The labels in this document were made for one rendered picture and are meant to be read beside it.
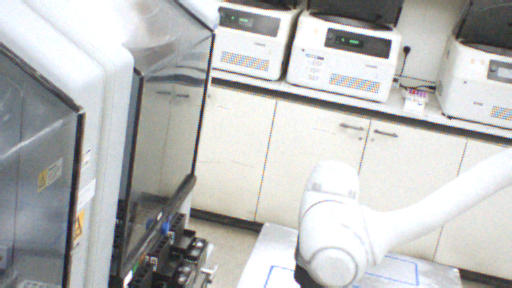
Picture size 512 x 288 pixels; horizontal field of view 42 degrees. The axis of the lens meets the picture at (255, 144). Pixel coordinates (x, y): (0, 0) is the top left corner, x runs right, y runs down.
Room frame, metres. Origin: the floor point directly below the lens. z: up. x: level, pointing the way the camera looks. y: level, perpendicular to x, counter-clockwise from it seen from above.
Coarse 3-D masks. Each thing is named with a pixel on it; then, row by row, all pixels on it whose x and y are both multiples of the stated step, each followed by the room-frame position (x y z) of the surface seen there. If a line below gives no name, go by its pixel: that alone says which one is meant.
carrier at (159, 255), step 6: (162, 240) 1.53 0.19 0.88; (168, 240) 1.54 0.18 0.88; (156, 246) 1.50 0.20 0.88; (162, 246) 1.50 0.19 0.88; (168, 246) 1.54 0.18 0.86; (156, 252) 1.47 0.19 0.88; (162, 252) 1.49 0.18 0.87; (168, 252) 1.55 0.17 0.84; (156, 258) 1.45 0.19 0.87; (162, 258) 1.50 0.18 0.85; (156, 264) 1.45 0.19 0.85; (162, 264) 1.51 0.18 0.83; (156, 270) 1.45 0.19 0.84
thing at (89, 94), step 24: (0, 0) 0.95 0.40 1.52; (0, 24) 0.90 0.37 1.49; (24, 24) 0.93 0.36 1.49; (48, 24) 0.99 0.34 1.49; (24, 48) 0.89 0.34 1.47; (48, 48) 0.92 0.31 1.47; (72, 48) 0.97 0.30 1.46; (48, 72) 0.89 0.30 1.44; (72, 72) 0.90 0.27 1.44; (96, 72) 0.96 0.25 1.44; (72, 96) 0.89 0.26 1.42; (96, 96) 0.96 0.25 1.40; (96, 120) 0.97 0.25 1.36; (96, 144) 0.98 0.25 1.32; (72, 264) 0.93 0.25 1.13
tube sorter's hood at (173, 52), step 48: (96, 0) 1.32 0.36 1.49; (144, 0) 1.55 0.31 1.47; (144, 48) 1.26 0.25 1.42; (192, 48) 1.50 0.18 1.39; (144, 96) 1.16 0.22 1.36; (192, 96) 1.57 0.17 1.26; (144, 144) 1.20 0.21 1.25; (192, 144) 1.66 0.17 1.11; (144, 192) 1.25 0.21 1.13; (144, 240) 1.30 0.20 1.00
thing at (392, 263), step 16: (272, 224) 1.88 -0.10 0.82; (272, 240) 1.77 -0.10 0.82; (288, 240) 1.79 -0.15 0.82; (256, 256) 1.66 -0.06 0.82; (272, 256) 1.67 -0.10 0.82; (288, 256) 1.69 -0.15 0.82; (384, 256) 1.80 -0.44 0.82; (400, 256) 1.82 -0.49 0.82; (256, 272) 1.57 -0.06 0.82; (272, 272) 1.58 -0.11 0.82; (288, 272) 1.60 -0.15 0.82; (368, 272) 1.68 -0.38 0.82; (384, 272) 1.70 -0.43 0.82; (400, 272) 1.72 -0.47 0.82; (416, 272) 1.74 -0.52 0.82; (432, 272) 1.75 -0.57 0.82; (448, 272) 1.77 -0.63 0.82
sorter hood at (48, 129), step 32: (0, 64) 0.84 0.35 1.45; (0, 96) 0.77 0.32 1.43; (32, 96) 0.82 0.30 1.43; (64, 96) 0.87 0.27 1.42; (0, 128) 0.71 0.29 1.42; (32, 128) 0.75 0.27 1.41; (64, 128) 0.82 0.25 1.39; (0, 160) 0.66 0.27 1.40; (32, 160) 0.73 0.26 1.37; (64, 160) 0.83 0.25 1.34; (0, 192) 0.66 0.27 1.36; (32, 192) 0.74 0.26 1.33; (64, 192) 0.84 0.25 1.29; (0, 224) 0.66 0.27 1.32; (32, 224) 0.74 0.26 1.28; (64, 224) 0.85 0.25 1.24; (0, 256) 0.67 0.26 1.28; (32, 256) 0.75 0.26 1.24; (64, 256) 0.86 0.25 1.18
